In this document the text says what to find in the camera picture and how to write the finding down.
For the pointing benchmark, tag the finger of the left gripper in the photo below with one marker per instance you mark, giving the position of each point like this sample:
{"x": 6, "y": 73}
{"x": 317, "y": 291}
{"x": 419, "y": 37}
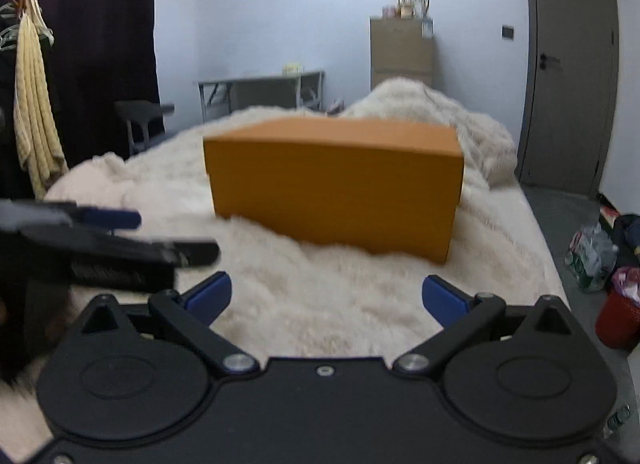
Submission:
{"x": 118, "y": 251}
{"x": 109, "y": 219}

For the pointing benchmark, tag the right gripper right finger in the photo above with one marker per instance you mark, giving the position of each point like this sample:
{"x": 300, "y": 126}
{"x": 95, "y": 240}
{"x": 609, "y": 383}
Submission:
{"x": 465, "y": 320}

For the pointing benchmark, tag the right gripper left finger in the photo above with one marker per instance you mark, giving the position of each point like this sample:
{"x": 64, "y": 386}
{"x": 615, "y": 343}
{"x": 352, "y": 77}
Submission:
{"x": 185, "y": 320}

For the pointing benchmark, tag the orange box lid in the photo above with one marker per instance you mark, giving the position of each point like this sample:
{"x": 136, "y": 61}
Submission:
{"x": 385, "y": 186}

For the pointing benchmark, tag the yellow striped towel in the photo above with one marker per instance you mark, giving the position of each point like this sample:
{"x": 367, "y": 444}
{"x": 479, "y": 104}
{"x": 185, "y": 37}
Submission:
{"x": 39, "y": 148}

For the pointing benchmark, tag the cream fluffy blanket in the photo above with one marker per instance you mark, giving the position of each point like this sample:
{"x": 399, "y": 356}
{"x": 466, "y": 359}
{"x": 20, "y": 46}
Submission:
{"x": 300, "y": 300}

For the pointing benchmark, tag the dark grey chair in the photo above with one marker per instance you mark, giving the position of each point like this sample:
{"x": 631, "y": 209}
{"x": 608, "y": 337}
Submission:
{"x": 142, "y": 113}

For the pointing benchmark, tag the green white plastic bag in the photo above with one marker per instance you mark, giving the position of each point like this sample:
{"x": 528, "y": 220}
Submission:
{"x": 591, "y": 257}

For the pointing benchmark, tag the red bucket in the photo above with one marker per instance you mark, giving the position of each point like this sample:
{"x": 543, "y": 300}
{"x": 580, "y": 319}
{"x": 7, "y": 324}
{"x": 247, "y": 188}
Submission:
{"x": 617, "y": 325}

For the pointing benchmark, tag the grey folding table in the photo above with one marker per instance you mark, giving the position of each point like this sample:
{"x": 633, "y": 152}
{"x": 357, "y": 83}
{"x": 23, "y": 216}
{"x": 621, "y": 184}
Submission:
{"x": 301, "y": 90}

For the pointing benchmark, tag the grey room door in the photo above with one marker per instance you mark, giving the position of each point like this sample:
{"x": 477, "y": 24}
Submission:
{"x": 570, "y": 97}

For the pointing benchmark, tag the dark curtain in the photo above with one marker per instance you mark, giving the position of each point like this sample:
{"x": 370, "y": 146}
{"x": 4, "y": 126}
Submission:
{"x": 102, "y": 54}

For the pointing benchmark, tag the items on fridge top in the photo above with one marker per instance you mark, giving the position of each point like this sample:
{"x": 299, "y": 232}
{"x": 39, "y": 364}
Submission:
{"x": 407, "y": 9}

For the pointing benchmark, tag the grey wall switch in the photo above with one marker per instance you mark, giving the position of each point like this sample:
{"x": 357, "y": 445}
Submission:
{"x": 507, "y": 32}

